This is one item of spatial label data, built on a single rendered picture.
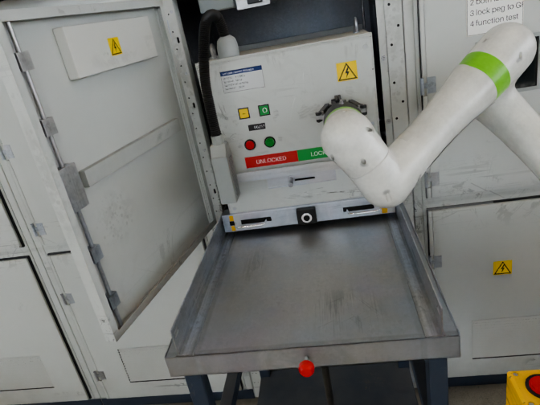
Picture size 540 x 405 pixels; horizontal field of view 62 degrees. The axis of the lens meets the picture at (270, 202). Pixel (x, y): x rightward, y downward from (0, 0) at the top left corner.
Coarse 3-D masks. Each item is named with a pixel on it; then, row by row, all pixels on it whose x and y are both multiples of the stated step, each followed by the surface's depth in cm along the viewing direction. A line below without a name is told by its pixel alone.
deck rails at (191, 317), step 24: (216, 240) 138; (408, 240) 121; (216, 264) 132; (408, 264) 115; (192, 288) 112; (432, 288) 94; (192, 312) 110; (432, 312) 97; (192, 336) 104; (432, 336) 90
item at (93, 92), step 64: (0, 64) 84; (64, 64) 100; (128, 64) 117; (64, 128) 99; (128, 128) 120; (192, 128) 147; (64, 192) 95; (128, 192) 119; (192, 192) 151; (128, 256) 118; (128, 320) 113
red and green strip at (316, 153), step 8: (288, 152) 135; (296, 152) 135; (304, 152) 135; (312, 152) 135; (320, 152) 134; (248, 160) 137; (256, 160) 137; (264, 160) 137; (272, 160) 137; (280, 160) 137; (288, 160) 136; (296, 160) 136; (304, 160) 136
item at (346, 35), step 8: (352, 32) 136; (360, 32) 130; (368, 32) 121; (304, 40) 140; (312, 40) 135; (320, 40) 130; (328, 40) 122; (336, 40) 122; (256, 48) 144; (264, 48) 139; (272, 48) 133; (280, 48) 124; (288, 48) 124; (240, 56) 125; (248, 56) 125; (376, 88) 126; (376, 96) 127
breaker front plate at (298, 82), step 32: (224, 64) 127; (256, 64) 126; (288, 64) 125; (320, 64) 125; (224, 96) 130; (256, 96) 130; (288, 96) 129; (320, 96) 128; (352, 96) 127; (224, 128) 134; (288, 128) 132; (320, 128) 132; (320, 160) 136; (256, 192) 142; (288, 192) 141; (320, 192) 140; (352, 192) 139
